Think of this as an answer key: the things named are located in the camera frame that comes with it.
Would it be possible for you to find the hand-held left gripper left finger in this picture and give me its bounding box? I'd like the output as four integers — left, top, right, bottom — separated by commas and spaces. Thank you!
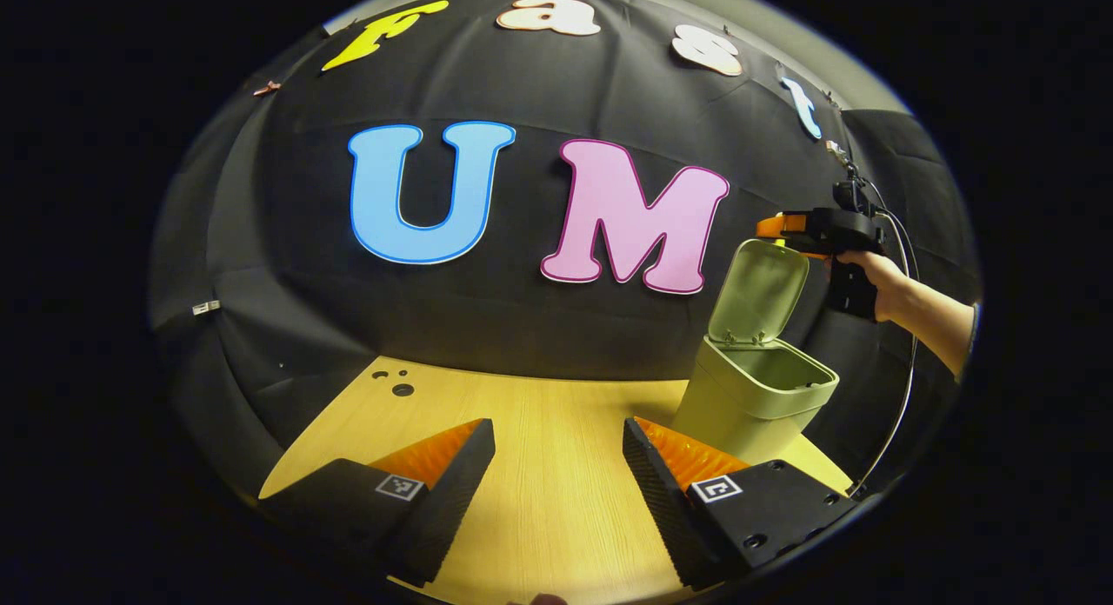
257, 419, 497, 588

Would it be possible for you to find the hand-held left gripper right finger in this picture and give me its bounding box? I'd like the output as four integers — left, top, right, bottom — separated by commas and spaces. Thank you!
623, 416, 857, 588

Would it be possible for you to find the pale green desktop garbage bin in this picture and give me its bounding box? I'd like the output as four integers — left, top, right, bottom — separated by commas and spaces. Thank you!
671, 238, 841, 465

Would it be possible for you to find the wooden desktop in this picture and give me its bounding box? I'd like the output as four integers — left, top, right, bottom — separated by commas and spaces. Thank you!
258, 356, 857, 605

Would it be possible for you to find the black backdrop cloth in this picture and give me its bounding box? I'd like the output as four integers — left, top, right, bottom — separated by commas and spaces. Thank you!
148, 0, 983, 502

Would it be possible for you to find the black cable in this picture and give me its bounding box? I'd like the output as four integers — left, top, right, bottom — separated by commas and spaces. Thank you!
848, 177, 921, 499

